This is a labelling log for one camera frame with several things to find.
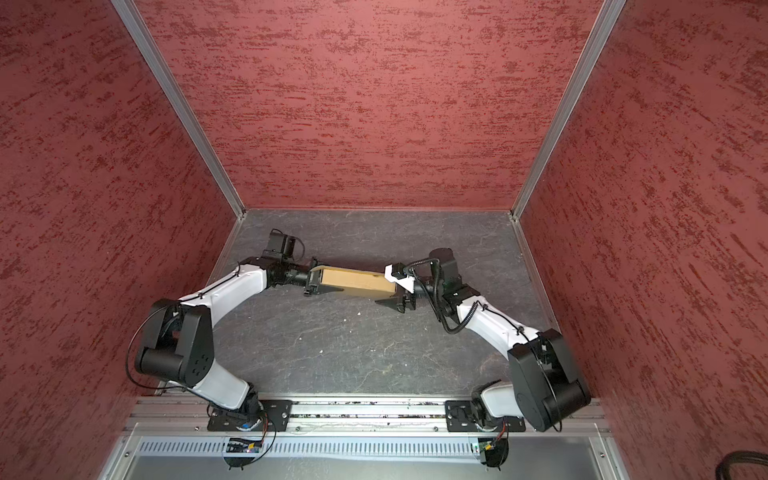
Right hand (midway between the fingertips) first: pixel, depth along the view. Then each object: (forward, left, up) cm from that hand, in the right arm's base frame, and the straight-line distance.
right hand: (378, 290), depth 78 cm
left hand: (+3, +9, +2) cm, 10 cm away
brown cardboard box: (0, +6, +4) cm, 7 cm away
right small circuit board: (-34, -27, -19) cm, 47 cm away
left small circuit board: (-31, +36, -20) cm, 52 cm away
